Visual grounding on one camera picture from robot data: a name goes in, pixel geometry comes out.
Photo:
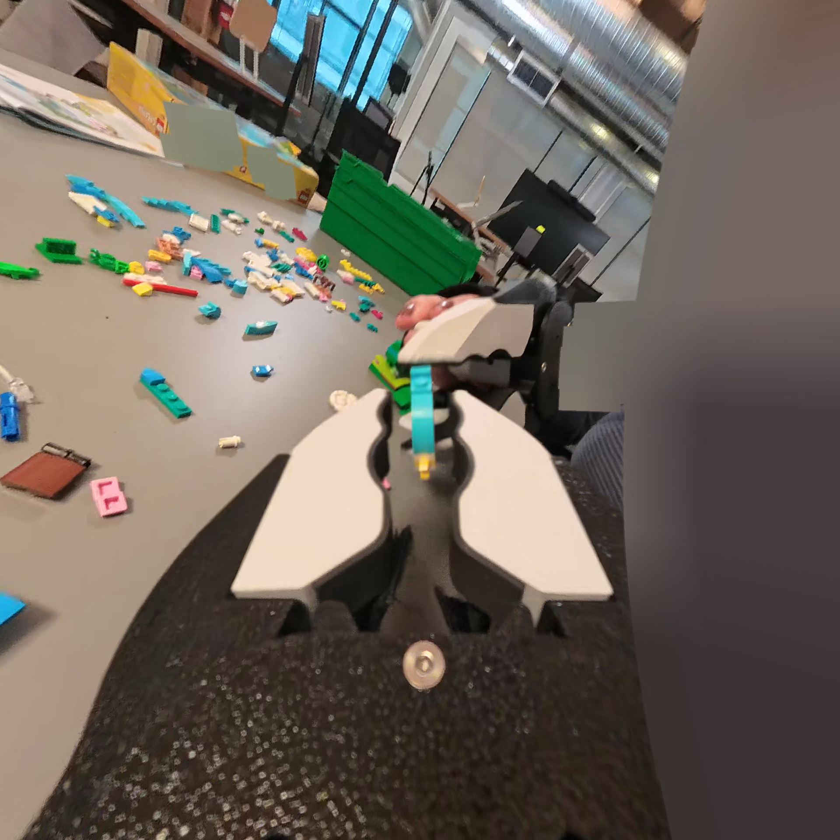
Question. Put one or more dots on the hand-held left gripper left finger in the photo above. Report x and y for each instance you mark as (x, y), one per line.
(321, 499)

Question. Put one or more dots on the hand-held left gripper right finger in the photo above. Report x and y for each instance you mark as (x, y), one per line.
(525, 505)

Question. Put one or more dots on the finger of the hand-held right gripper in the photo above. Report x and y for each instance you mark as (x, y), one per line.
(466, 331)
(485, 374)

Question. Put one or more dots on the teal curved lego piece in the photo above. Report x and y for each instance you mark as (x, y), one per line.
(422, 407)

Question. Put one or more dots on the green lego base build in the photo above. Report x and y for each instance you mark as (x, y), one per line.
(387, 371)

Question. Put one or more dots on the white round lego flower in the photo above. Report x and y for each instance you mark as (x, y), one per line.
(342, 399)

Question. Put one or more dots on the small white lego peg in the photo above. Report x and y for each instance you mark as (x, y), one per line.
(229, 442)

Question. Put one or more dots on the teal and white lego piece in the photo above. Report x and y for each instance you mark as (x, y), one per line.
(260, 329)

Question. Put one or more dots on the teal and blue lego plate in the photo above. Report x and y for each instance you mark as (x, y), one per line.
(165, 394)

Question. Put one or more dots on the pink lego plate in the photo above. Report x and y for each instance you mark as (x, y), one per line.
(108, 497)

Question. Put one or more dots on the scattered colourful lego pile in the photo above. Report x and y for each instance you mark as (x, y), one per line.
(262, 262)

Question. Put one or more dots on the small teal lego piece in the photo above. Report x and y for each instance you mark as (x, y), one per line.
(209, 310)

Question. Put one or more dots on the red long lego piece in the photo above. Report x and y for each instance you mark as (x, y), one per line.
(161, 287)

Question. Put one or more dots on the brown lego panel piece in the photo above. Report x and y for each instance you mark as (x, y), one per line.
(43, 474)

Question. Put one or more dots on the green lego leaf piece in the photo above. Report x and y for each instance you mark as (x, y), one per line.
(108, 261)

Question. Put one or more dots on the blue lego pin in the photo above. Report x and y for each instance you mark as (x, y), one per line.
(9, 417)

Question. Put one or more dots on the transparent curved lego piece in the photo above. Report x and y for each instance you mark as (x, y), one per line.
(16, 386)

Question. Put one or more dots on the blue curved lego slope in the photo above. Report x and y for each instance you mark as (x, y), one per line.
(9, 609)

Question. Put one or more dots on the green ridged lego plate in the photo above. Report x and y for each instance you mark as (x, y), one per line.
(59, 250)

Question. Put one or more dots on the long green lego piece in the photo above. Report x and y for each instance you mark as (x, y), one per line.
(16, 270)

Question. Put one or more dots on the yellow lego set box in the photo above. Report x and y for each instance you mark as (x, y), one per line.
(134, 92)

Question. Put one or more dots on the lego instruction booklet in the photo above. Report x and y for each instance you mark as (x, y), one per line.
(72, 108)

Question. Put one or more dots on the person's right hand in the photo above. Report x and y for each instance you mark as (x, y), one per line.
(430, 308)

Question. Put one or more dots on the person's leg in jeans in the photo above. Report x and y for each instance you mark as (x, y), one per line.
(600, 459)

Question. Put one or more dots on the black monitor screen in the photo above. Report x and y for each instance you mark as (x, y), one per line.
(548, 220)

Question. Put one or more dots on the green plastic crate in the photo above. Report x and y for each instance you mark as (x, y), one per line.
(394, 229)

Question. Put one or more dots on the glass partition booth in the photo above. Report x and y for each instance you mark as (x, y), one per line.
(446, 98)

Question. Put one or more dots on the cardboard sign on stand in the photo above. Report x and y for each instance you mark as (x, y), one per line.
(253, 23)

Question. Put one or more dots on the long wooden table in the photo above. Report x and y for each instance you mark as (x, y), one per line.
(210, 56)

